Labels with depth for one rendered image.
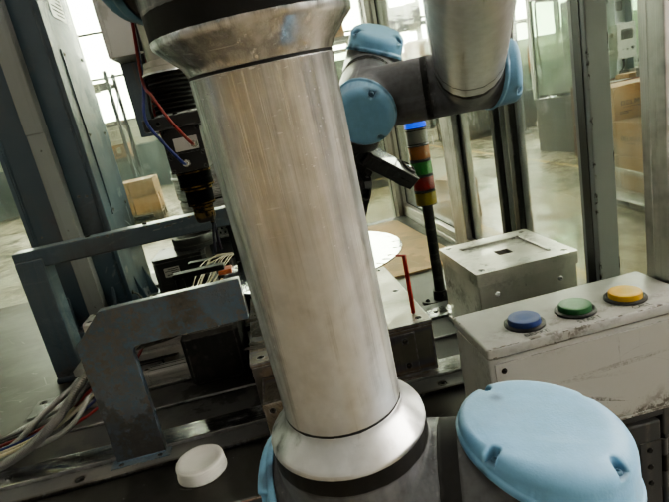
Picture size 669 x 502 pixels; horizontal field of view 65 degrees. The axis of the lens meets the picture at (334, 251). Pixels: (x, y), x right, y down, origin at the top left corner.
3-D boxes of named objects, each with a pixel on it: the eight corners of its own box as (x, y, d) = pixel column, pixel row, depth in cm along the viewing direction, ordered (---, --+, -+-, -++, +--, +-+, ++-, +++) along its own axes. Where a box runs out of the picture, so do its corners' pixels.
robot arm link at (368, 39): (346, 35, 66) (351, 15, 72) (333, 115, 73) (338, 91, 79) (407, 47, 66) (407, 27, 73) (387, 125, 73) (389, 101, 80)
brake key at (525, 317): (532, 321, 69) (530, 307, 68) (548, 333, 65) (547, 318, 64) (503, 328, 68) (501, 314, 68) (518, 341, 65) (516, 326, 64)
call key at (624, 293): (628, 296, 70) (628, 282, 70) (650, 306, 66) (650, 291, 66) (601, 303, 70) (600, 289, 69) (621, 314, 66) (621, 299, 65)
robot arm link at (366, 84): (420, 74, 57) (418, 42, 65) (322, 95, 60) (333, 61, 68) (430, 138, 62) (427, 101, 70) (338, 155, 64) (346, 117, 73)
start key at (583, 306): (580, 308, 70) (579, 294, 69) (599, 319, 66) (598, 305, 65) (553, 315, 69) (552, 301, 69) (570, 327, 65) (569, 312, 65)
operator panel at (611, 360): (640, 363, 79) (636, 270, 75) (700, 399, 69) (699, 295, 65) (466, 409, 77) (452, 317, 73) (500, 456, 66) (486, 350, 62)
